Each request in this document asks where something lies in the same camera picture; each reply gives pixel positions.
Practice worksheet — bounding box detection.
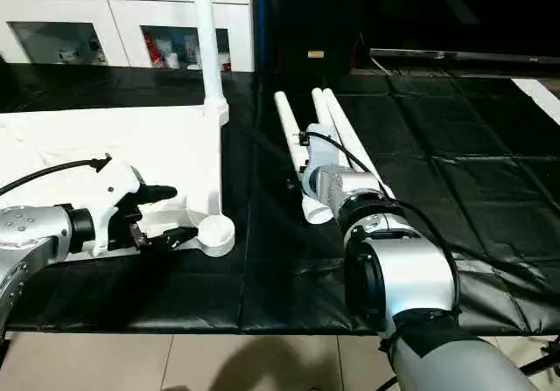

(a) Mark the black metal rail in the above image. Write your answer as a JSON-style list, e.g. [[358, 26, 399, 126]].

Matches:
[[369, 48, 560, 66]]

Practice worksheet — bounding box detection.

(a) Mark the black work mat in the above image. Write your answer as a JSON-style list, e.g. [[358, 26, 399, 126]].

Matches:
[[0, 63, 560, 336]]

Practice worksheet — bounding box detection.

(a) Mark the white plastic table top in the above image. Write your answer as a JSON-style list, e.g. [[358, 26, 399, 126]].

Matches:
[[0, 101, 237, 262]]

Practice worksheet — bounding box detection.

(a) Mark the black metal stand tube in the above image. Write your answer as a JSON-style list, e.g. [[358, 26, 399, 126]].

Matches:
[[521, 343, 560, 376]]

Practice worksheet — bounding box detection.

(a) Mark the white edge strip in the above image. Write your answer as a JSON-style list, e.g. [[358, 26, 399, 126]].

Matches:
[[512, 78, 560, 126]]

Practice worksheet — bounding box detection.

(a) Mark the red bottle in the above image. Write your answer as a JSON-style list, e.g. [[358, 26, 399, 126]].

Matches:
[[144, 31, 164, 68]]

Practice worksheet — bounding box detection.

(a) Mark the white plastic table leg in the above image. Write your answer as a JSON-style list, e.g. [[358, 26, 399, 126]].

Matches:
[[192, 0, 230, 126], [322, 87, 396, 201], [273, 91, 335, 226], [311, 88, 349, 138]]

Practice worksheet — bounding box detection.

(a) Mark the white glass-door cabinet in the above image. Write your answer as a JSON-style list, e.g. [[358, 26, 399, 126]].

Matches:
[[0, 0, 257, 73]]

